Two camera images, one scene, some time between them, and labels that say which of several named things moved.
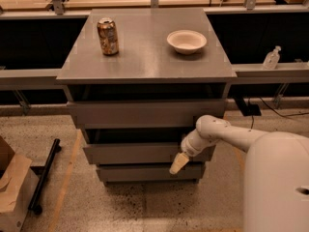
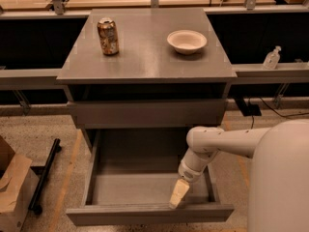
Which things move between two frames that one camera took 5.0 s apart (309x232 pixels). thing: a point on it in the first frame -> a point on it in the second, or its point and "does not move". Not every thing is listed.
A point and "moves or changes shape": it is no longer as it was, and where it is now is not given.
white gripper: (188, 147) -> (189, 173)
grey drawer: (140, 154) moves or changes shape
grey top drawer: (144, 113) does not move
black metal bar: (35, 205) does not move
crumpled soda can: (106, 28) does not move
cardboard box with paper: (17, 186) does not move
